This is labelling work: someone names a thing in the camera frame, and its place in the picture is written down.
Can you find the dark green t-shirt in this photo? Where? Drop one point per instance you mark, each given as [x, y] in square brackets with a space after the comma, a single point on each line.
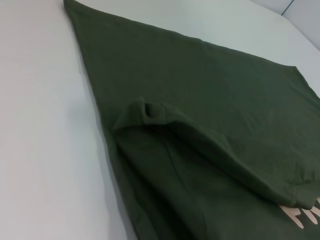
[200, 125]

